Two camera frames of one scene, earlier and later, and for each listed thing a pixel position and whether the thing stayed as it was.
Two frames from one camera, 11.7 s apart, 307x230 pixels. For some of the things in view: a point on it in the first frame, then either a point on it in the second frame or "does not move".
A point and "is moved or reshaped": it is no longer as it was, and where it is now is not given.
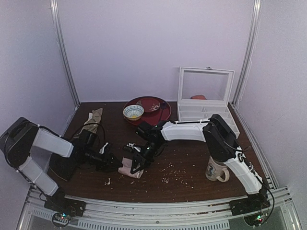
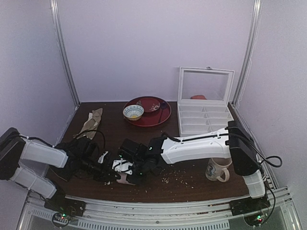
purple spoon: x=163 y=106 does not move
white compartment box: x=204 y=91 does not move
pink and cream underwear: x=126 y=168 is moved or reshaped
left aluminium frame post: x=54 y=6 does not move
